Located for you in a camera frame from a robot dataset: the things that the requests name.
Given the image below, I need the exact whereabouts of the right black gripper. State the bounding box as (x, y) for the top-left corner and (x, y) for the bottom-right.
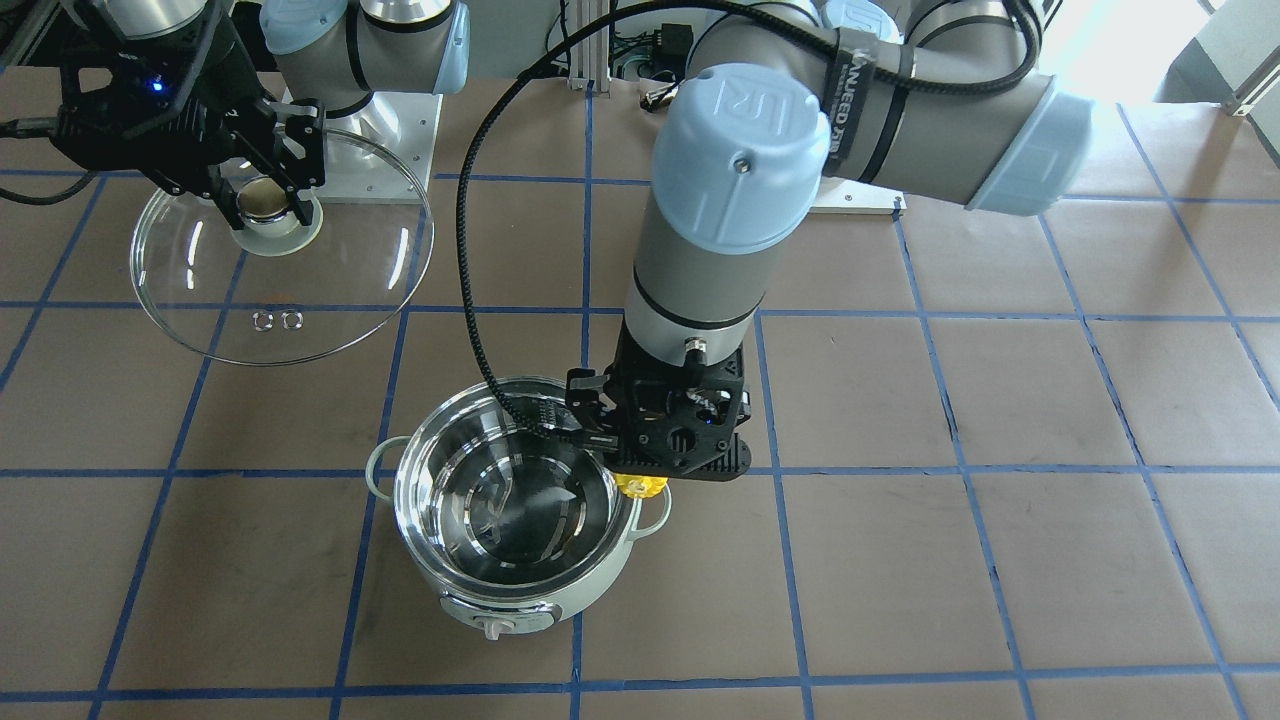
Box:
(50, 20), (326, 231)

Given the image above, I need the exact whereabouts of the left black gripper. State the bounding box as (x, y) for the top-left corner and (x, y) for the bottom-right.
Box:
(564, 328), (753, 482)

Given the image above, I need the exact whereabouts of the yellow corn cob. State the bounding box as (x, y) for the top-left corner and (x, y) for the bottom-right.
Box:
(612, 471), (669, 500)

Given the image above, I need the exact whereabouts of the glass pot lid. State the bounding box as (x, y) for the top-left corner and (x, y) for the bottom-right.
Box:
(129, 129), (434, 366)

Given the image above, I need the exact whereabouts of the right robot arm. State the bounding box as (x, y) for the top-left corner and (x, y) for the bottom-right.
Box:
(44, 1), (470, 229)

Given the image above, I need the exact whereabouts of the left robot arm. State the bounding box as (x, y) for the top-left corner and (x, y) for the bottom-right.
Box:
(566, 1), (1094, 480)

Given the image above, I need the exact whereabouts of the mint green pot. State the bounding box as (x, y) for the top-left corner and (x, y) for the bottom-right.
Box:
(365, 383), (673, 641)

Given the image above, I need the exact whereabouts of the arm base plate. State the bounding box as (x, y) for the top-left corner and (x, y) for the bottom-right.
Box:
(809, 178), (906, 215)
(315, 92), (443, 204)

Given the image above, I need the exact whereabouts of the aluminium frame post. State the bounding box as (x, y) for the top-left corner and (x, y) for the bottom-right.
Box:
(564, 0), (613, 95)

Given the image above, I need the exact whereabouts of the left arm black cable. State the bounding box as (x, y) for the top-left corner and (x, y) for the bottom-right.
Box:
(462, 0), (1041, 441)

